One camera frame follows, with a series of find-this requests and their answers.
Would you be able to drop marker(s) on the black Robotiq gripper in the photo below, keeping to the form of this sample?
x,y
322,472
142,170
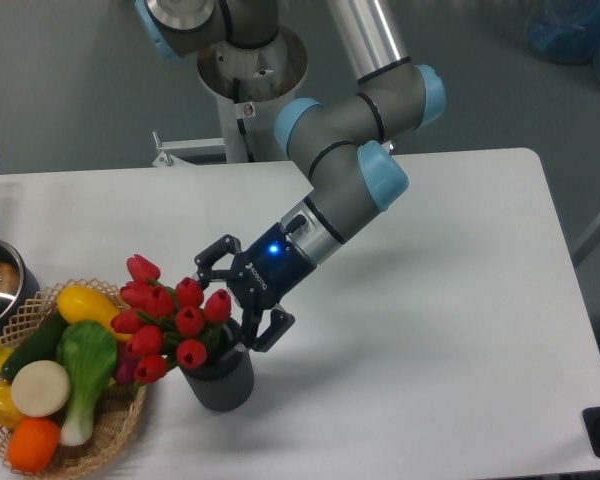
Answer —
x,y
258,278

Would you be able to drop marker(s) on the red tulip bouquet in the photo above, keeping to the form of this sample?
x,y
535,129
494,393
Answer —
x,y
168,327

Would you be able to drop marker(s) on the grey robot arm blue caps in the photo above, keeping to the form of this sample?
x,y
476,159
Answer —
x,y
394,95

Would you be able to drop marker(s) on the dark grey ribbed vase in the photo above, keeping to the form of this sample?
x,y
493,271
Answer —
x,y
228,381

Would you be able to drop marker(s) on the red radish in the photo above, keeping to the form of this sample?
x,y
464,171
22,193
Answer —
x,y
127,363

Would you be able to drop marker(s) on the green bok choy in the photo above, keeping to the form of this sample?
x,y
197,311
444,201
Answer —
x,y
88,353

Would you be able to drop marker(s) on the yellow squash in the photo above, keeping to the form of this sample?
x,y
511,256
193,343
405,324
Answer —
x,y
80,303

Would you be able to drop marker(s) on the woven wicker basket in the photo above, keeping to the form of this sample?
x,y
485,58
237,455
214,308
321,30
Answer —
x,y
117,411

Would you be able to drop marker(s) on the green cucumber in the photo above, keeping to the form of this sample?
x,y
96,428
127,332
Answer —
x,y
40,345

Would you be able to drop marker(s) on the cream round bun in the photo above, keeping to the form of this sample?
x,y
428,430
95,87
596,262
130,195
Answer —
x,y
41,388

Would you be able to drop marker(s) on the orange fruit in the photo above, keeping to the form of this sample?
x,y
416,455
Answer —
x,y
33,444

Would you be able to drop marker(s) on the yellow bell pepper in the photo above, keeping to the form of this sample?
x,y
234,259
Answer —
x,y
10,415

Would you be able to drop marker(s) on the blue plastic bag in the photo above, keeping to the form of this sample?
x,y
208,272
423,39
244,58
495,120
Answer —
x,y
565,32

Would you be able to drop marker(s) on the white metal base frame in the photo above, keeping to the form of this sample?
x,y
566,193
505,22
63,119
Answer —
x,y
220,151

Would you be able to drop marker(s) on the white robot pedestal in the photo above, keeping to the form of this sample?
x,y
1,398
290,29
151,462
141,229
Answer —
x,y
251,87

